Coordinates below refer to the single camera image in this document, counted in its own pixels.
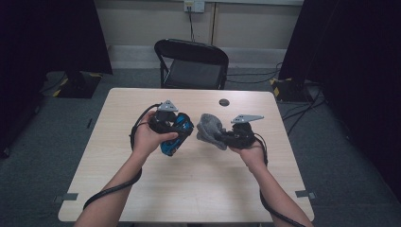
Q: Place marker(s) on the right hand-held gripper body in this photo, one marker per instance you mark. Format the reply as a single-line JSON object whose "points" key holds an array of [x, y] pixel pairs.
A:
{"points": [[241, 137]]}

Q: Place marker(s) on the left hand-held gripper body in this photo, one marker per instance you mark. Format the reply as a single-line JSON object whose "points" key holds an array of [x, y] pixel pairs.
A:
{"points": [[160, 123]]}

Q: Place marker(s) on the blue toy car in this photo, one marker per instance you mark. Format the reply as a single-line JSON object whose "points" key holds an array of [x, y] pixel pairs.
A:
{"points": [[183, 126]]}

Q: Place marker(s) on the grey cloth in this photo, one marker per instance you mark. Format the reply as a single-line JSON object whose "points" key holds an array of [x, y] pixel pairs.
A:
{"points": [[208, 129]]}

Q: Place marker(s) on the person's right hand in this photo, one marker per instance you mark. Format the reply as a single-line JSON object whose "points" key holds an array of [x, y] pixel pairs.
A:
{"points": [[252, 154]]}

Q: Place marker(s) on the person's left hand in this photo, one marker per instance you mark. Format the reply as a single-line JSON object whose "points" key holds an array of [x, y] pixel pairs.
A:
{"points": [[145, 142]]}

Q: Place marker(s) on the black folding chair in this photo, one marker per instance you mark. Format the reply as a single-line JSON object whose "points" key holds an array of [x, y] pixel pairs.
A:
{"points": [[192, 71]]}

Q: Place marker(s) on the black stand base yellow stripes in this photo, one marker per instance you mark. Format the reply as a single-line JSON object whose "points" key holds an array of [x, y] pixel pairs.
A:
{"points": [[78, 88], [290, 91]]}

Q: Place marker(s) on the grey tape mark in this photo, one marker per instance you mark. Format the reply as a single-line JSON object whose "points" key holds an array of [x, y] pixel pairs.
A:
{"points": [[304, 194], [67, 197]]}

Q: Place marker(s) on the black curtain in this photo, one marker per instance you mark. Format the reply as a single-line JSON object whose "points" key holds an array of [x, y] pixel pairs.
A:
{"points": [[353, 63], [47, 38]]}

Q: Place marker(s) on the beige wall conduit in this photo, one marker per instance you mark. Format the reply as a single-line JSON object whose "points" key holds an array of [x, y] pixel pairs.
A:
{"points": [[214, 22]]}

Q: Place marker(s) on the white wall socket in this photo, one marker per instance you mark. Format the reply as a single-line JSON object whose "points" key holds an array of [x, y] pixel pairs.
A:
{"points": [[194, 5]]}

